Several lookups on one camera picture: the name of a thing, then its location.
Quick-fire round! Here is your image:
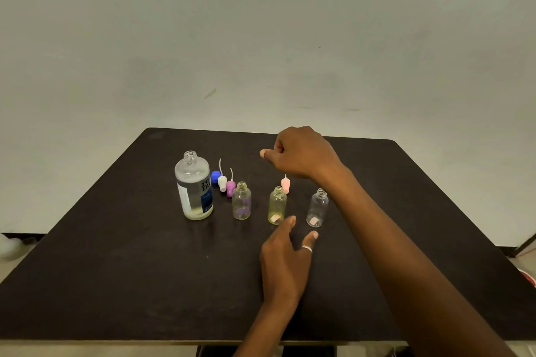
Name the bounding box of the small yellowish clear bottle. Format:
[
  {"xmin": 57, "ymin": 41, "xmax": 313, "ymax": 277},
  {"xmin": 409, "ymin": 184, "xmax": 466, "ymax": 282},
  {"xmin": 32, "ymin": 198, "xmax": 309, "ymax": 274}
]
[{"xmin": 268, "ymin": 186, "xmax": 288, "ymax": 225}]

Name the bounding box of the person's left forearm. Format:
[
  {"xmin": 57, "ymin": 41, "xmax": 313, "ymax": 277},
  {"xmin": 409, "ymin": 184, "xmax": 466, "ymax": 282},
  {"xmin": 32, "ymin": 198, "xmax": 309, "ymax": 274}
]
[{"xmin": 234, "ymin": 297, "xmax": 303, "ymax": 357}]

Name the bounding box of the person's right hand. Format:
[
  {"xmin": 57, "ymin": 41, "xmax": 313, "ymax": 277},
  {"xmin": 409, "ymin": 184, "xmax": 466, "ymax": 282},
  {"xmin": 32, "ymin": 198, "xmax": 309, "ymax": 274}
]
[{"xmin": 259, "ymin": 126, "xmax": 348, "ymax": 182}]

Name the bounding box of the large clear labelled bottle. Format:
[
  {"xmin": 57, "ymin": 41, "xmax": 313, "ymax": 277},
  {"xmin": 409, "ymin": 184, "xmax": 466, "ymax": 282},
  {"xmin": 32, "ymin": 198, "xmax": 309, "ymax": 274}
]
[{"xmin": 174, "ymin": 150, "xmax": 214, "ymax": 221}]

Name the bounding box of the white rounded object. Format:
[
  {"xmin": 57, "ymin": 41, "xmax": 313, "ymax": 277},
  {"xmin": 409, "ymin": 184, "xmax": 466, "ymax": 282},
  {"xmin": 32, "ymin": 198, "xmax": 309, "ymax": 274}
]
[{"xmin": 0, "ymin": 234, "xmax": 23, "ymax": 262}]

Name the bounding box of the person's right forearm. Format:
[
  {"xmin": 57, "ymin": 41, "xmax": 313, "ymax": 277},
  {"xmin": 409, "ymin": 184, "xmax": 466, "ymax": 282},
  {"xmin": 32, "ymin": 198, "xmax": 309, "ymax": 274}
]
[{"xmin": 314, "ymin": 163, "xmax": 518, "ymax": 357}]

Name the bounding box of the red and white object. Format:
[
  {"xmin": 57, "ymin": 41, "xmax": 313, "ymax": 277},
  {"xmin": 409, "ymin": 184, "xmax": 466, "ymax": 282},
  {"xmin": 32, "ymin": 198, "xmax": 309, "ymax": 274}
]
[{"xmin": 518, "ymin": 267, "xmax": 536, "ymax": 289}]

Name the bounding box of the person's left hand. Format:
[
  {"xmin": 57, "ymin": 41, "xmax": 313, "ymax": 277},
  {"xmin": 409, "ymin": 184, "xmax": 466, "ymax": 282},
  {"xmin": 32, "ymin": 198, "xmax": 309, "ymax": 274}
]
[{"xmin": 260, "ymin": 215, "xmax": 320, "ymax": 306}]

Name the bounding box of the small bottle with purple sticker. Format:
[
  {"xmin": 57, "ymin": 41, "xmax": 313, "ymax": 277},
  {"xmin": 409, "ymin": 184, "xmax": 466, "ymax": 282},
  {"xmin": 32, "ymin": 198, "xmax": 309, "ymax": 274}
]
[{"xmin": 232, "ymin": 181, "xmax": 252, "ymax": 220}]

